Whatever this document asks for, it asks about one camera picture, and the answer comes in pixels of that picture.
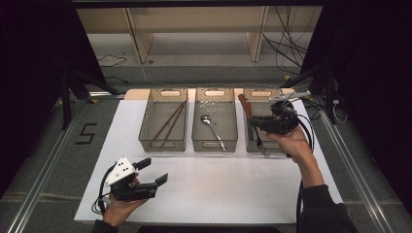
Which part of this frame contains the light wooden shelf unit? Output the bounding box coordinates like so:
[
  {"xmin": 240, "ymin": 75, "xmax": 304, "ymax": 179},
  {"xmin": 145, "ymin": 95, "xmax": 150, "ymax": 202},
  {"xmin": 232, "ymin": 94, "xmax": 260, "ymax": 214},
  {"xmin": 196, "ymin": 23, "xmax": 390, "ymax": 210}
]
[{"xmin": 76, "ymin": 6, "xmax": 325, "ymax": 64}]

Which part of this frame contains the fork with wooden handle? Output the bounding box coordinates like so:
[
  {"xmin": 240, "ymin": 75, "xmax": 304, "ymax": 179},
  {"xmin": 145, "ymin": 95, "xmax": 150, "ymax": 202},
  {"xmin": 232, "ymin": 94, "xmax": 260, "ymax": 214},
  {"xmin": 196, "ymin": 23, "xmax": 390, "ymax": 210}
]
[{"xmin": 237, "ymin": 93, "xmax": 270, "ymax": 159}]

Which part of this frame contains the smoky clear plastic bin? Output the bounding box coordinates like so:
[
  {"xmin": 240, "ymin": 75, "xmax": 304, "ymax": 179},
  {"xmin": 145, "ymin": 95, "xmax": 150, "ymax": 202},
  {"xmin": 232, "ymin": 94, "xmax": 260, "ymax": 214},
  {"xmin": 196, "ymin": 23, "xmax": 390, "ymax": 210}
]
[
  {"xmin": 191, "ymin": 87, "xmax": 239, "ymax": 153},
  {"xmin": 242, "ymin": 87, "xmax": 292, "ymax": 153},
  {"xmin": 138, "ymin": 87, "xmax": 189, "ymax": 153}
]

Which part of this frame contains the black curtain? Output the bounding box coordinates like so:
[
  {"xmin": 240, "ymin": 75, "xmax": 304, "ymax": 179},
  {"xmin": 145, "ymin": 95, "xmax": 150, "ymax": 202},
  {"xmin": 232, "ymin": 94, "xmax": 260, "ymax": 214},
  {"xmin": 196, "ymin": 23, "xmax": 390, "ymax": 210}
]
[
  {"xmin": 0, "ymin": 0, "xmax": 106, "ymax": 198},
  {"xmin": 300, "ymin": 0, "xmax": 412, "ymax": 208}
]

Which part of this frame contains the black metal stand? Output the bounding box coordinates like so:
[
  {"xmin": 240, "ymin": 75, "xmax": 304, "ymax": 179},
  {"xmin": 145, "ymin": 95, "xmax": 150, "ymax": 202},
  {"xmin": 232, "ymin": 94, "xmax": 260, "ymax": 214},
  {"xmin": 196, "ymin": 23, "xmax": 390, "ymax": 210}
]
[
  {"xmin": 284, "ymin": 59, "xmax": 339, "ymax": 125},
  {"xmin": 59, "ymin": 66, "xmax": 121, "ymax": 130}
]

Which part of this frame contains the metal spoon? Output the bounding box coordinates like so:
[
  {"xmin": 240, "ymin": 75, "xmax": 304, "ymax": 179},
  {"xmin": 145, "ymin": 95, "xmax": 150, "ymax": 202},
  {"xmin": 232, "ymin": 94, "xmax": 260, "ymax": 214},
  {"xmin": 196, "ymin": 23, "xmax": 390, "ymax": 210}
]
[{"xmin": 200, "ymin": 115, "xmax": 227, "ymax": 151}]

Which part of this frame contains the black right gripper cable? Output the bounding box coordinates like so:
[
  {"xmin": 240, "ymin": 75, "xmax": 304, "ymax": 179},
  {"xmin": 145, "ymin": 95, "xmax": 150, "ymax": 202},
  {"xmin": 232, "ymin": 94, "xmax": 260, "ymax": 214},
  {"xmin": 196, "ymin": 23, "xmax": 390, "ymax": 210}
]
[{"xmin": 281, "ymin": 101, "xmax": 316, "ymax": 233}]

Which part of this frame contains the white table cover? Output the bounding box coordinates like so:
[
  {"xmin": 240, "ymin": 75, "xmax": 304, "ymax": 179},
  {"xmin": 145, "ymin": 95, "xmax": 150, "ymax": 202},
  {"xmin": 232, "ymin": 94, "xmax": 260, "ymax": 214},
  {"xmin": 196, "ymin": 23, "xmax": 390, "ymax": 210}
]
[{"xmin": 74, "ymin": 98, "xmax": 343, "ymax": 225}]

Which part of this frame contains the person's right hand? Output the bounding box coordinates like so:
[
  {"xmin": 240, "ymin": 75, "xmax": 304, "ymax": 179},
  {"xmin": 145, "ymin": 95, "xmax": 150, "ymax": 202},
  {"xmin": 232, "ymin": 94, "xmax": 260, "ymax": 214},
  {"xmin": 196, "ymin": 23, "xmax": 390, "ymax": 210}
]
[{"xmin": 265, "ymin": 125, "xmax": 315, "ymax": 164}]

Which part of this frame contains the person's left hand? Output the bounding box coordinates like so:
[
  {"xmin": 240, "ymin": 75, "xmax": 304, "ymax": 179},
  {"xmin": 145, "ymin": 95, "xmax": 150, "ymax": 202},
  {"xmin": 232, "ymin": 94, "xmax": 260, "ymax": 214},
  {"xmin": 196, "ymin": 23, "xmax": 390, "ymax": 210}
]
[{"xmin": 102, "ymin": 176, "xmax": 150, "ymax": 228}]

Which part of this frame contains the brown wooden chopstick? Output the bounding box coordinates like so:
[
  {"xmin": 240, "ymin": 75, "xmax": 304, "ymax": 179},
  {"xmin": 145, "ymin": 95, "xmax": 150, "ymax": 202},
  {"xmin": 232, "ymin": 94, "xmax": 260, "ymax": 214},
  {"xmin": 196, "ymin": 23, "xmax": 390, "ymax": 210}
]
[
  {"xmin": 152, "ymin": 100, "xmax": 188, "ymax": 142},
  {"xmin": 160, "ymin": 103, "xmax": 188, "ymax": 149}
]

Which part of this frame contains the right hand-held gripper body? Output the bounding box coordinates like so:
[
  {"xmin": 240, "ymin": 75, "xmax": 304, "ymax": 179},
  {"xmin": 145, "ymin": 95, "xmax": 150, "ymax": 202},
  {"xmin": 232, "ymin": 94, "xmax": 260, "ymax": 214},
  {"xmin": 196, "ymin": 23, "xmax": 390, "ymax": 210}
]
[{"xmin": 266, "ymin": 90, "xmax": 313, "ymax": 136}]

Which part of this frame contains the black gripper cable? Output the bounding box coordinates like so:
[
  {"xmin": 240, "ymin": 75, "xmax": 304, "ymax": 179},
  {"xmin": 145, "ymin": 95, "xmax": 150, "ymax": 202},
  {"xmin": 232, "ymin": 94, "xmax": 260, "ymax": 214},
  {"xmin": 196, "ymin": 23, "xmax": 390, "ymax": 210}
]
[
  {"xmin": 281, "ymin": 101, "xmax": 316, "ymax": 233},
  {"xmin": 91, "ymin": 164, "xmax": 118, "ymax": 216}
]

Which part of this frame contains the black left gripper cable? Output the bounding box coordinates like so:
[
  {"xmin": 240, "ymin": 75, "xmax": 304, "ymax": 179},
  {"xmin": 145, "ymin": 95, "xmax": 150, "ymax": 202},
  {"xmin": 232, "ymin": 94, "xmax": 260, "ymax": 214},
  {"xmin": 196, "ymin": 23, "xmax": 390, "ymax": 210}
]
[{"xmin": 91, "ymin": 164, "xmax": 118, "ymax": 216}]

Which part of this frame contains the bundle of black floor cables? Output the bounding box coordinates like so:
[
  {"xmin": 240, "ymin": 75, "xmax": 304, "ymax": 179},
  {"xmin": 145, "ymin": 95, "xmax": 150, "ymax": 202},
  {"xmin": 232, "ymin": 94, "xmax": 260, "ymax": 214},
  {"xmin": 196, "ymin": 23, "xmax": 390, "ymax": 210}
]
[{"xmin": 262, "ymin": 5, "xmax": 309, "ymax": 76}]

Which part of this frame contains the thin black floor cable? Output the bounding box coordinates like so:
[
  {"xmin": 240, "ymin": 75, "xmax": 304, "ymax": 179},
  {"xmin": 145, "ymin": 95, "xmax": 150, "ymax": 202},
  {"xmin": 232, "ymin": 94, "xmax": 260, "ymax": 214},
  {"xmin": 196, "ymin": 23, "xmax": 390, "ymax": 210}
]
[{"xmin": 96, "ymin": 53, "xmax": 128, "ymax": 68}]

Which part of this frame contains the aluminium floor rail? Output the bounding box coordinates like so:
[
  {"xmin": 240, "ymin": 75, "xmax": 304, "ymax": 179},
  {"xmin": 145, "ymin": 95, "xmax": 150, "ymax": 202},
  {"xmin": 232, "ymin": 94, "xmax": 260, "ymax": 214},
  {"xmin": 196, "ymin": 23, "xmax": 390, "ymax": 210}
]
[
  {"xmin": 319, "ymin": 108, "xmax": 395, "ymax": 233},
  {"xmin": 6, "ymin": 96, "xmax": 90, "ymax": 233}
]

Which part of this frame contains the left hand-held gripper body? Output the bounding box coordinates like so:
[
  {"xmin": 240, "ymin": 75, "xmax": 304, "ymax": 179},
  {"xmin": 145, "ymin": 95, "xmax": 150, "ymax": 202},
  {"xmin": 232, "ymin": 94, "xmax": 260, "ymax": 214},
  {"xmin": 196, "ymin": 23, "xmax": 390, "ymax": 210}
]
[{"xmin": 102, "ymin": 156, "xmax": 158, "ymax": 202}]

